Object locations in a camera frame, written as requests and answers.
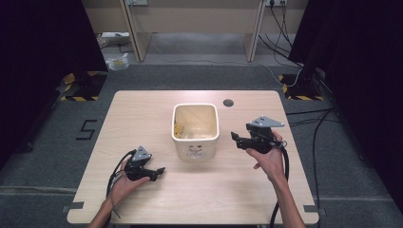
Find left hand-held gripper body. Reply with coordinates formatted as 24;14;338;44
125;145;153;182

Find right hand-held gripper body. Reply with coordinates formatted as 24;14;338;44
246;115;285;155

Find white square bin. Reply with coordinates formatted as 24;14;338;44
171;103;221;162

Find person's right hand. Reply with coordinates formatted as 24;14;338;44
246;130;286;185

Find person's left hand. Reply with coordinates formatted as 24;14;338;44
108;160;150;207

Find black stand base striped tape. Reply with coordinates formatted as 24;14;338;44
60;70;108;103
278;73;326;102

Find grey tape strip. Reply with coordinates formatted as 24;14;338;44
61;201;86;214
303;204;327;217

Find clear plastic bag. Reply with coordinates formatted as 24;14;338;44
106;52;130;71

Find black curtain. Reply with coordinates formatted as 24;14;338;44
288;0;403;213
0;0;108;169

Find white power strip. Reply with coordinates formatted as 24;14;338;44
100;31;131;40

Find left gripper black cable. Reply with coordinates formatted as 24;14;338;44
106;149;137;199

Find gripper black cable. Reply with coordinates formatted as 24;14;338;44
106;149;137;199
269;141;290;228

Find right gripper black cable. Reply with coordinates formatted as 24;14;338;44
269;141;290;228

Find black floor cables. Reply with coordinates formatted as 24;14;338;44
284;107;342;228

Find black wall cables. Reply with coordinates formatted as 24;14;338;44
258;2;303;69

